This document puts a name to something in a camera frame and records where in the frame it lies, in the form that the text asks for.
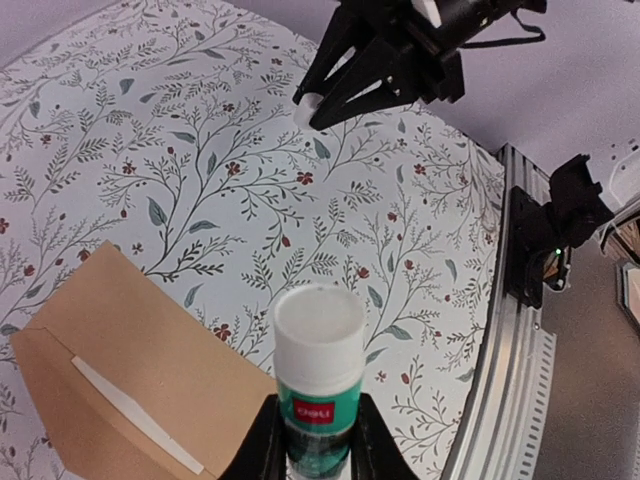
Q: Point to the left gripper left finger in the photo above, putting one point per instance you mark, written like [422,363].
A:
[262,453]

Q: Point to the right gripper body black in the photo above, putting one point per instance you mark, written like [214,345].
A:
[427,36]

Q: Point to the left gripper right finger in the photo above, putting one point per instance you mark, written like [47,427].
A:
[374,453]

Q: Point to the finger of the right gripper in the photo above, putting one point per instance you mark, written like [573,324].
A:
[352,27]
[366,83]

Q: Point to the white glue stick cap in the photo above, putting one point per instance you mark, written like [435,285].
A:
[306,109]

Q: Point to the brown kraft envelope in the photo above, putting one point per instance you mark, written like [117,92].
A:
[108,315]

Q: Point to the cream letter paper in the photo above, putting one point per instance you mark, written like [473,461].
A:
[137,416]

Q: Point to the green white glue stick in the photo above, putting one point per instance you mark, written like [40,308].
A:
[318,366]

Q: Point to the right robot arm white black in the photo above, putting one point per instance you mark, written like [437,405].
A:
[481,14]

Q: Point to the floral patterned table mat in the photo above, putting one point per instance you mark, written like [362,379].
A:
[165,128]

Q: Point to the aluminium front rail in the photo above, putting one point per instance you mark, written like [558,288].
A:
[503,421]

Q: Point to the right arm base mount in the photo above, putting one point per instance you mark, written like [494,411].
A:
[571,216]

